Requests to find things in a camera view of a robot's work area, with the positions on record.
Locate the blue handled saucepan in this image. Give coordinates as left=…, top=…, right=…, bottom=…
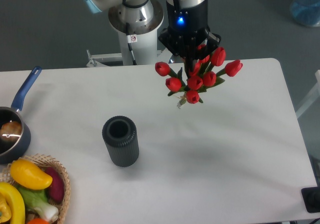
left=0, top=66, right=42, bottom=165

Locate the purple toy sweet potato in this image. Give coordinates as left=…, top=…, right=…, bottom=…
left=45, top=166, right=65, bottom=203

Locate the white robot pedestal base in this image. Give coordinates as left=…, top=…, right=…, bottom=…
left=86, top=30, right=173, bottom=68

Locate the blue translucent container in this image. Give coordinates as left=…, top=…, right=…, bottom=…
left=289, top=0, right=320, bottom=27

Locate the red tulip bouquet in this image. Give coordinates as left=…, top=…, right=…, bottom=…
left=155, top=47, right=243, bottom=109

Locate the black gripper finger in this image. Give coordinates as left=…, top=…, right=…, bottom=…
left=158, top=28, right=195, bottom=71
left=196, top=27, right=221, bottom=59

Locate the yellow toy mango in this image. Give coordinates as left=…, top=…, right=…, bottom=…
left=10, top=159, right=53, bottom=190

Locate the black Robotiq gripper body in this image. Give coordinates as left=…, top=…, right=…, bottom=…
left=166, top=0, right=208, bottom=46

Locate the orange toy fruit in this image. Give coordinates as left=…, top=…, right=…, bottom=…
left=27, top=218, right=50, bottom=224

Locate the dark grey ribbed vase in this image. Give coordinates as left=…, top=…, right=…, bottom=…
left=102, top=115, right=140, bottom=167

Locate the green white toy bok choy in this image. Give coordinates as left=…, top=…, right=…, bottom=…
left=17, top=185, right=59, bottom=223

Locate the brown patty in pan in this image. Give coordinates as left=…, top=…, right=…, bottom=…
left=0, top=121, right=22, bottom=142

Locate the white frame at right edge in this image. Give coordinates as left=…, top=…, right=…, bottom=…
left=295, top=70, right=320, bottom=119

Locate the yellow toy bell pepper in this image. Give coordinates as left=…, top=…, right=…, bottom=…
left=0, top=182, right=26, bottom=224

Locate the woven wicker basket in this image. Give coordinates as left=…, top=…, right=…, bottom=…
left=0, top=153, right=71, bottom=224

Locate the black device at table edge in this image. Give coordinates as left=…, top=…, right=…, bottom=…
left=301, top=186, right=320, bottom=213

